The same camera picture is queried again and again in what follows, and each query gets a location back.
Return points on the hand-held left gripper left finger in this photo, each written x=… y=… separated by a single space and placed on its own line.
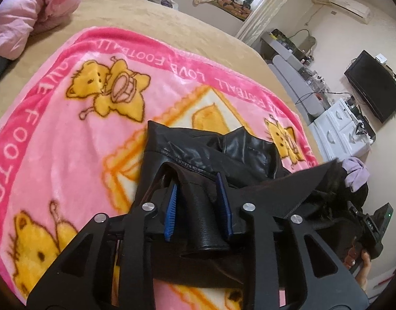
x=172 y=213

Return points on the person's right hand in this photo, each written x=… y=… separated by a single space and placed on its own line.
x=364 y=271

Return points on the arched desk mirror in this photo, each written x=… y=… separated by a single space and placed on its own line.
x=306 y=40

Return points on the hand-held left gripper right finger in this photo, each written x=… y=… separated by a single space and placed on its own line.
x=224 y=206

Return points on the white air conditioner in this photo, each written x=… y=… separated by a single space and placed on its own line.
x=349 y=5

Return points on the pink quilt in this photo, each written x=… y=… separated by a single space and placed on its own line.
x=20 y=13

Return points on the clothes on window sill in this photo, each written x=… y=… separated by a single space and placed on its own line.
x=230 y=1

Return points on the light purple cloth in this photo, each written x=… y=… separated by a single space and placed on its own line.
x=356 y=171

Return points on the white dresser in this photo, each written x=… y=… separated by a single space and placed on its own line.
x=333 y=126

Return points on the black leather jacket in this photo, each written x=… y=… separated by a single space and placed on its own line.
x=198 y=148

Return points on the grey desk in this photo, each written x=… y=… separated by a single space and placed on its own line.
x=295 y=84

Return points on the pink printed blanket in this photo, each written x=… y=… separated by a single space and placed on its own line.
x=55 y=135

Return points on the small white box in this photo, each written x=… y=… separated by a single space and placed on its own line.
x=381 y=59

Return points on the clutter of small desk items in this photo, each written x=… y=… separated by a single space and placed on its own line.
x=311 y=77

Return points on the black wall television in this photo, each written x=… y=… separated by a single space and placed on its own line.
x=375 y=85

